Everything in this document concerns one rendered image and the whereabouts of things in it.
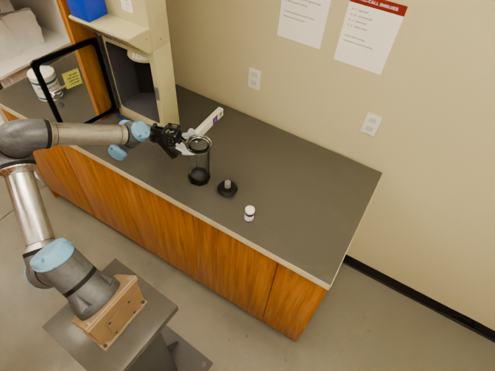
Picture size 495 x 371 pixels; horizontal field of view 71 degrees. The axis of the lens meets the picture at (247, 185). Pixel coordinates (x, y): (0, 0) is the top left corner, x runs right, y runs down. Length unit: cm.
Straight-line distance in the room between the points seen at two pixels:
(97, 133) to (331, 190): 103
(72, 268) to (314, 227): 93
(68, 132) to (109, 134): 14
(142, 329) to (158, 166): 75
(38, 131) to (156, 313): 71
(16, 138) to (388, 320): 221
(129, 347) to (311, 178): 104
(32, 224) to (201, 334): 130
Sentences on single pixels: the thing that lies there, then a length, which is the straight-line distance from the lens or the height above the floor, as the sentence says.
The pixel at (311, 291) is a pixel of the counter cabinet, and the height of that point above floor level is 76.
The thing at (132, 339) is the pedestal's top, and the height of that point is 94.
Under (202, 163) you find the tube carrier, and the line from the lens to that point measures 149.
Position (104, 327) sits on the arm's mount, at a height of 107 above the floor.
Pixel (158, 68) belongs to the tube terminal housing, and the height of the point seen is 133.
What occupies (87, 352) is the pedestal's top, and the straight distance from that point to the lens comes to 134.
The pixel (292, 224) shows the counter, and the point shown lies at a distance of 150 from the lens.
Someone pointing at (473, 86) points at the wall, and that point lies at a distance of 157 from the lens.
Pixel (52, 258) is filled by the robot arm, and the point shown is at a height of 126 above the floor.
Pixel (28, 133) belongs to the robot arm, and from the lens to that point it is 125.
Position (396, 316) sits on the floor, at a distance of 255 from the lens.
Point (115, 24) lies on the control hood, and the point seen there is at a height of 151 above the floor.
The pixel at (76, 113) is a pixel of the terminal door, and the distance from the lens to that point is 187.
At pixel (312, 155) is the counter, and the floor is 94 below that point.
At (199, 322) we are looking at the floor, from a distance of 229.
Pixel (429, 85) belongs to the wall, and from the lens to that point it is 159.
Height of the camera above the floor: 217
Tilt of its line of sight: 50 degrees down
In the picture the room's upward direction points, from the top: 5 degrees clockwise
